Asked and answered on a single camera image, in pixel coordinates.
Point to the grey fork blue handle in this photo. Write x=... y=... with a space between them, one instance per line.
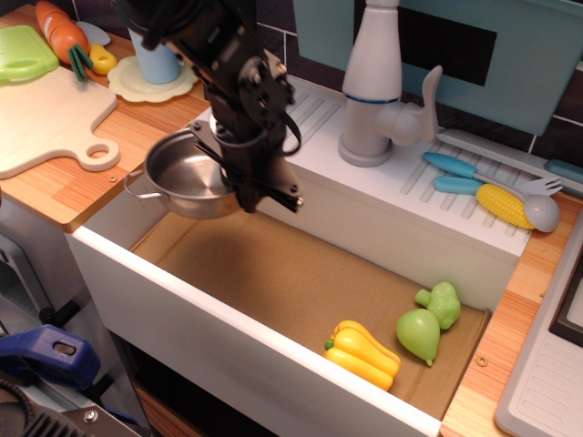
x=469 y=186

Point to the orange toy carrot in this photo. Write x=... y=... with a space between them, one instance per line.
x=67 y=40

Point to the pale yellow flower plate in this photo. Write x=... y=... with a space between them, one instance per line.
x=126 y=81

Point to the toy knife yellow handle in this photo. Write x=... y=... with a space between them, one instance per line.
x=98 y=39

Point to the green plastic cutting board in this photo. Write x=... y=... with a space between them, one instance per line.
x=25 y=55

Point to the white toy sink basin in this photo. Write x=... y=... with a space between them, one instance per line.
x=390 y=216

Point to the green toy pear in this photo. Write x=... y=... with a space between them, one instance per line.
x=419 y=332

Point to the small stainless steel pot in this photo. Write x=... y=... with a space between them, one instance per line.
x=184 y=179

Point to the green toy broccoli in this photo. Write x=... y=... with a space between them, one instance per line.
x=442 y=301

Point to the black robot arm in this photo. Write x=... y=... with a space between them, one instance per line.
x=192 y=29

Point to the light blue plastic cup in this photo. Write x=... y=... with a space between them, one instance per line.
x=159 y=65

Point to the yellow toy corn cob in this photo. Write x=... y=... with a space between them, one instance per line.
x=503 y=205

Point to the yellow toy bell pepper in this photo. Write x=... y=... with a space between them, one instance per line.
x=355 y=349

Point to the brown cardboard sheet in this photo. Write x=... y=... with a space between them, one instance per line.
x=303 y=287

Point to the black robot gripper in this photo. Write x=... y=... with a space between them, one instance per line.
x=249 y=95

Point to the teal toy backboard panel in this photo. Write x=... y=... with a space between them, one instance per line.
x=506 y=61

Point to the grey metal mount base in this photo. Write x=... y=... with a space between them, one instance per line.
x=32 y=405

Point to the wooden cutting board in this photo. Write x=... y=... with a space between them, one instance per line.
x=55 y=116

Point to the blue clamp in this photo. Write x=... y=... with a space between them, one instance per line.
x=51 y=354

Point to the grey spoon blue handle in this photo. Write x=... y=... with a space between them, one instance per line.
x=541 y=210

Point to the white toy faucet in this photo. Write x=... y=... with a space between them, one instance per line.
x=376 y=119

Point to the white toy stove top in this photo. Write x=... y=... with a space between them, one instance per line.
x=543 y=396

